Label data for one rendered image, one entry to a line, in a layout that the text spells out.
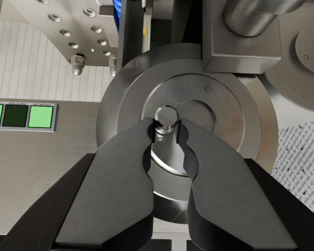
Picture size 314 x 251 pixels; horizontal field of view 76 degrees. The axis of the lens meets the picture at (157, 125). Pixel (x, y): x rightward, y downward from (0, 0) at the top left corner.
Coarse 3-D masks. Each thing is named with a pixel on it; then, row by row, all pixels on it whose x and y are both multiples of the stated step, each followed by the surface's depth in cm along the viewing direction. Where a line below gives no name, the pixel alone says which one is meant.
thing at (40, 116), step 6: (36, 108) 49; (42, 108) 49; (48, 108) 49; (30, 114) 49; (36, 114) 49; (42, 114) 49; (48, 114) 49; (30, 120) 48; (36, 120) 48; (42, 120) 48; (48, 120) 48; (36, 126) 48; (42, 126) 48; (48, 126) 48
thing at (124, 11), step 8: (128, 0) 20; (136, 0) 28; (128, 8) 21; (136, 8) 28; (120, 16) 19; (128, 16) 21; (136, 16) 29; (120, 24) 19; (128, 24) 21; (136, 24) 29; (120, 32) 19; (128, 32) 21; (136, 32) 30; (120, 40) 18; (128, 40) 22; (136, 40) 30; (120, 48) 18; (128, 48) 22; (136, 48) 31; (120, 56) 18; (128, 56) 22; (136, 56) 31; (120, 64) 18
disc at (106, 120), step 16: (160, 48) 17; (176, 48) 17; (192, 48) 17; (128, 64) 17; (144, 64) 17; (112, 80) 17; (128, 80) 17; (240, 80) 17; (256, 80) 17; (112, 96) 16; (256, 96) 17; (112, 112) 16; (272, 112) 17; (96, 128) 16; (112, 128) 16; (272, 128) 16; (272, 144) 16; (256, 160) 16; (272, 160) 16; (160, 208) 15; (176, 208) 15
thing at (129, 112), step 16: (160, 64) 17; (176, 64) 17; (192, 64) 17; (144, 80) 16; (160, 80) 16; (224, 80) 16; (128, 96) 16; (144, 96) 16; (240, 96) 16; (128, 112) 16; (256, 112) 16; (256, 128) 16; (256, 144) 16; (160, 176) 15; (176, 176) 15; (160, 192) 15; (176, 192) 15
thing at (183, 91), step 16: (176, 80) 15; (192, 80) 15; (208, 80) 15; (160, 96) 14; (176, 96) 14; (192, 96) 14; (208, 96) 15; (224, 96) 15; (144, 112) 14; (192, 112) 14; (208, 112) 15; (224, 112) 14; (240, 112) 14; (208, 128) 15; (224, 128) 14; (240, 128) 14; (160, 144) 14; (176, 144) 14; (240, 144) 14; (160, 160) 14; (176, 160) 14
